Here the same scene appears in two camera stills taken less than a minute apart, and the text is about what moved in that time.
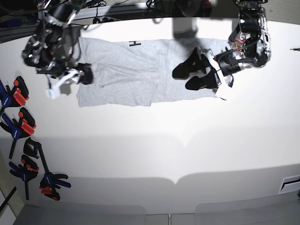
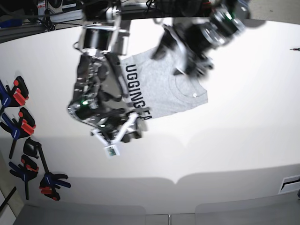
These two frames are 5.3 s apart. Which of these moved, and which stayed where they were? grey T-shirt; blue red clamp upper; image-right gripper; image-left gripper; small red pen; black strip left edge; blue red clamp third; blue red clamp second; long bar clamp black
Moved: grey T-shirt; image-right gripper; image-left gripper
Stayed: small red pen; blue red clamp third; long bar clamp black; blue red clamp second; blue red clamp upper; black strip left edge
